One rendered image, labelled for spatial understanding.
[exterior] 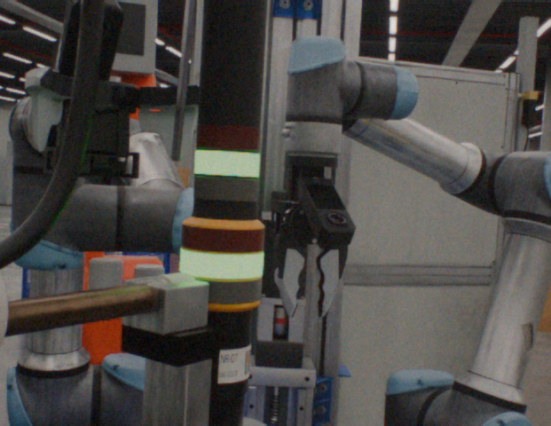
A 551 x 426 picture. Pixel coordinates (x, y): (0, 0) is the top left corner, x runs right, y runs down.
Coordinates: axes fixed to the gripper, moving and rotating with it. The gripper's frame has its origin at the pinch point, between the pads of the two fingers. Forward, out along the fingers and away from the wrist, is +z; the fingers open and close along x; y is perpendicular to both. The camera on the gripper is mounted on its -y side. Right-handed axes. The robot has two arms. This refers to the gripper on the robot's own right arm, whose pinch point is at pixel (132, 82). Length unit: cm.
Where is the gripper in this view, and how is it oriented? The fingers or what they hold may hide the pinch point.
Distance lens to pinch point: 53.8
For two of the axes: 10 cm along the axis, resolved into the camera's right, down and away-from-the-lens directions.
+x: -8.8, -0.3, -4.7
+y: -0.5, 10.0, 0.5
